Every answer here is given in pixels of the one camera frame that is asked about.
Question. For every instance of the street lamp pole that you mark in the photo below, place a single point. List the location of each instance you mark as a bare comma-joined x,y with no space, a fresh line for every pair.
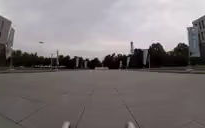
41,43

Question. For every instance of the raised verge strip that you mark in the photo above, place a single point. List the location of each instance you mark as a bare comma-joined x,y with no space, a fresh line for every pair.
190,70
20,70

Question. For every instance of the grey paved plaza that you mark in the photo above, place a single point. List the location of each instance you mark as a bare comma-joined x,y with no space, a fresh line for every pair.
100,90

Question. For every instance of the row of pale banner flags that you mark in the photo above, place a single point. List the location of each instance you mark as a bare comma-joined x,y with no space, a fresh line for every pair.
145,56

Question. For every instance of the white low barrier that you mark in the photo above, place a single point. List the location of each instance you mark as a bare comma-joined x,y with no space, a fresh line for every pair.
101,68

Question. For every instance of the tall slim tower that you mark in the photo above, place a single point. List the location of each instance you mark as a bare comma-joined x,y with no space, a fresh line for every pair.
131,47

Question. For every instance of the grey many-windowed building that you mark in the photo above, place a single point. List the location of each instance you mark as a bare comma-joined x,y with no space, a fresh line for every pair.
203,31

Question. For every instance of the row of trees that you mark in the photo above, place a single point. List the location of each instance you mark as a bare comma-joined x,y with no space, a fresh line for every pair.
156,54

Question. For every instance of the robot's own part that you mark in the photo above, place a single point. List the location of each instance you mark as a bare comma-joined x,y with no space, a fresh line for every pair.
66,125
131,125

